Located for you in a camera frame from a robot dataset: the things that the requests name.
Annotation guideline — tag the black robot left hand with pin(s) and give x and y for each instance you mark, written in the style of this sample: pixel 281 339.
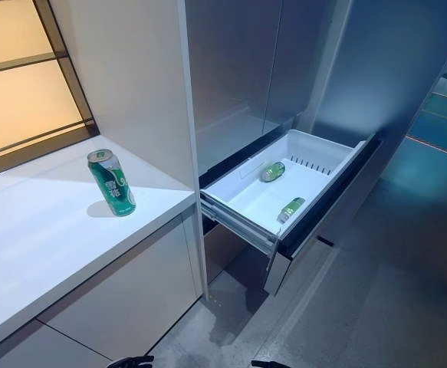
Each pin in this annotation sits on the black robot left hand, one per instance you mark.
pixel 133 362

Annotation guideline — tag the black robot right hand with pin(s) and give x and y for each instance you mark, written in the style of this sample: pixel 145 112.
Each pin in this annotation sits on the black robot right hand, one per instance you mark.
pixel 265 365

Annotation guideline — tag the green beer can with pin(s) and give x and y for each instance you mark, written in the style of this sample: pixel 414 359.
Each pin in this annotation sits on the green beer can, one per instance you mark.
pixel 291 211
pixel 273 171
pixel 112 184

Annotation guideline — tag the white fridge drawer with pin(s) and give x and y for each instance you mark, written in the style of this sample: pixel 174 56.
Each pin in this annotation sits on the white fridge drawer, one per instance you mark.
pixel 254 197

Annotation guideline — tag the stainless steel fridge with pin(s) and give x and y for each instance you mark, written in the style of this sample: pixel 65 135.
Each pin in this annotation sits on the stainless steel fridge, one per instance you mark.
pixel 234 76

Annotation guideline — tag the tall white cabinet panel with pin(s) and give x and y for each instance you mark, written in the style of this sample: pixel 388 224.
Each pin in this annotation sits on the tall white cabinet panel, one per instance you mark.
pixel 131 76

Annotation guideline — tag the backlit dark-framed window panel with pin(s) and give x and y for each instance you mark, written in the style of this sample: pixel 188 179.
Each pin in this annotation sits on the backlit dark-framed window panel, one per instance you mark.
pixel 16 96

